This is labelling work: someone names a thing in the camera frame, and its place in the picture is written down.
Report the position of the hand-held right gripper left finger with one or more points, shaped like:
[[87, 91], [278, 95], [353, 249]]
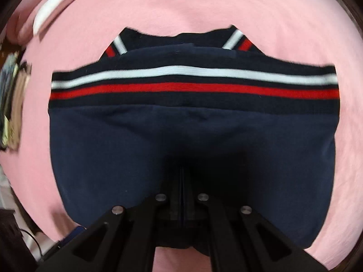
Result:
[[174, 192]]

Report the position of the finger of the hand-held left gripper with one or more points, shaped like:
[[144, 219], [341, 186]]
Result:
[[77, 229]]

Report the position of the white printed pillow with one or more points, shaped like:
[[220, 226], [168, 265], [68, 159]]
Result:
[[56, 2]]

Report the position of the pink fleece bed blanket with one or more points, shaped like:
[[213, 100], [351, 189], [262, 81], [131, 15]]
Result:
[[255, 11]]

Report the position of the pink folded quilt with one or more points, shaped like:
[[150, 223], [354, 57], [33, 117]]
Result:
[[19, 25]]

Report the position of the folded blue jeans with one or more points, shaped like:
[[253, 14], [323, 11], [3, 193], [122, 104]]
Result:
[[7, 82]]

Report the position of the navy and red varsity jacket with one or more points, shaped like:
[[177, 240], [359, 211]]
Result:
[[181, 130]]

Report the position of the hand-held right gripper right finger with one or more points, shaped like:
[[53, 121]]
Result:
[[190, 192]]

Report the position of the folded cream clothes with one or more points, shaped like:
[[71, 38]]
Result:
[[17, 113]]

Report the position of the dark object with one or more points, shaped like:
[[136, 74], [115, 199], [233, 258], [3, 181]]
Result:
[[14, 240]]

